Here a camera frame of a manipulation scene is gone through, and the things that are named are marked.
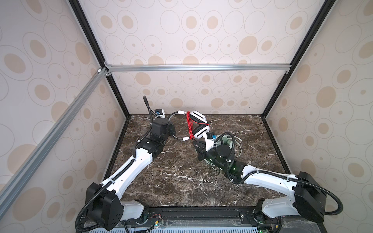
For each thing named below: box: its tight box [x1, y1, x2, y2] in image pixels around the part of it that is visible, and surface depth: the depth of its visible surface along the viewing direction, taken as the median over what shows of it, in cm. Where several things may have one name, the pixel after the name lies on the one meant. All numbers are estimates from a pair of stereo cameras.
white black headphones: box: [168, 110, 211, 142], surface depth 73 cm
